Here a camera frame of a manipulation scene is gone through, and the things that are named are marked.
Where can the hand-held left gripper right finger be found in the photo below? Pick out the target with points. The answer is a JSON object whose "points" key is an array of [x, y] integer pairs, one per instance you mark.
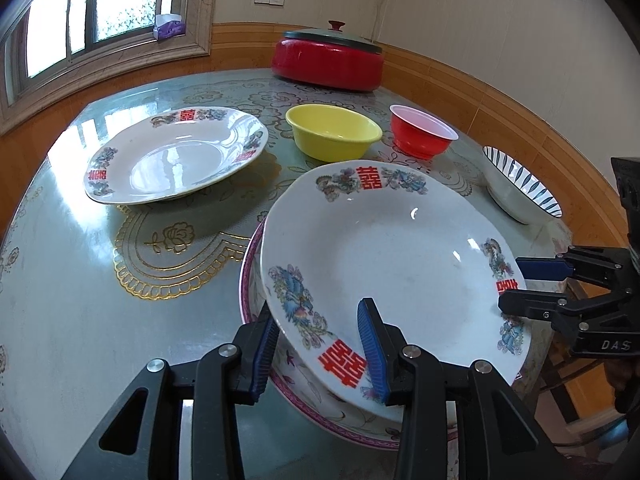
{"points": [[372, 350]]}

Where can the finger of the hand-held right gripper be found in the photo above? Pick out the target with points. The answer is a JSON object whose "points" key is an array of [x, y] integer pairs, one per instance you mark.
{"points": [[542, 268], [530, 302]]}

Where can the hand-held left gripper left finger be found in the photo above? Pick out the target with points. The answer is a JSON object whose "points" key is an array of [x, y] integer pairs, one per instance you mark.
{"points": [[262, 360]]}

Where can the blue striped ceramic bowl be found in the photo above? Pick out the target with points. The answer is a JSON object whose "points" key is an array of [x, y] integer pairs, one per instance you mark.
{"points": [[505, 195]]}

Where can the white dragon-print plate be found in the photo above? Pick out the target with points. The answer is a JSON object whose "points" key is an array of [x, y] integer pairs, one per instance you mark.
{"points": [[400, 260], [175, 160]]}

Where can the red plastic bowl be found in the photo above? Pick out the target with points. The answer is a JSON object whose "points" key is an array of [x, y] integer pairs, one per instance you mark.
{"points": [[417, 142]]}

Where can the yellow plastic bowl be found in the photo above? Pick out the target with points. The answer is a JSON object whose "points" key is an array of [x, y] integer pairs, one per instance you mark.
{"points": [[330, 130]]}

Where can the gold floral tablecloth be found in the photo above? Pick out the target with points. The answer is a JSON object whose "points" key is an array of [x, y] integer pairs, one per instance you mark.
{"points": [[100, 270]]}

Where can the red electric pot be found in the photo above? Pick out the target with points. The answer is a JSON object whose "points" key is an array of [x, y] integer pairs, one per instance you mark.
{"points": [[325, 67]]}

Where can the dark pot lid red knob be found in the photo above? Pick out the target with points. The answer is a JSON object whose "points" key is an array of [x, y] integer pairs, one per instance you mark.
{"points": [[330, 40]]}

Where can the purple tissue pack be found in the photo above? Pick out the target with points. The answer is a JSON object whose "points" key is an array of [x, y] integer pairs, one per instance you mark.
{"points": [[167, 27]]}

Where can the window with stone frame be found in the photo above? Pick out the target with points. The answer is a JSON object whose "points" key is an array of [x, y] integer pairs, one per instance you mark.
{"points": [[65, 30]]}

